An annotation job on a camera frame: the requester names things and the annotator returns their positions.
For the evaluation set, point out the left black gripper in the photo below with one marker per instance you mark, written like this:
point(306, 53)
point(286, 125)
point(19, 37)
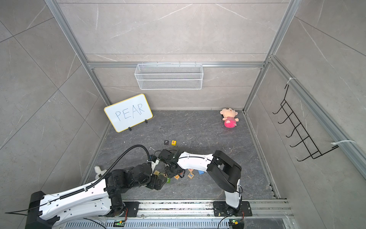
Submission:
point(155, 185)

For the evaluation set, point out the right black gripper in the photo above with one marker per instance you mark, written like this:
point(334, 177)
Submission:
point(169, 173)

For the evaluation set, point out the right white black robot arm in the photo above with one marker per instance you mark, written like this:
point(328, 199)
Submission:
point(225, 172)

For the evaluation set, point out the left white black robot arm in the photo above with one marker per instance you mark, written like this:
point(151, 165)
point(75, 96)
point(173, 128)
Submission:
point(102, 197)

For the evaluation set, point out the whiteboard with PEAR writing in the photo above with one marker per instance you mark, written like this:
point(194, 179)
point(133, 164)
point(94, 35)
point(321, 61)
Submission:
point(128, 113)

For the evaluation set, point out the pink plush doll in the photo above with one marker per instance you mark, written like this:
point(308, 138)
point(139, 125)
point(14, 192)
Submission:
point(229, 117)

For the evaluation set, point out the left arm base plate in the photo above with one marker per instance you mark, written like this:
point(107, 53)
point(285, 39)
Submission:
point(128, 209)

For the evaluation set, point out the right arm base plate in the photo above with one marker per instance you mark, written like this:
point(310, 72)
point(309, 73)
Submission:
point(222, 209)

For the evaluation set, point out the white wire mesh basket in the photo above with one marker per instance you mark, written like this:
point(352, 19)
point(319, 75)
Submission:
point(169, 76)

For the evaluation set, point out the black wire hook rack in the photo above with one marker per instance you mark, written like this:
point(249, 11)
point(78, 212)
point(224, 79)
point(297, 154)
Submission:
point(312, 150)

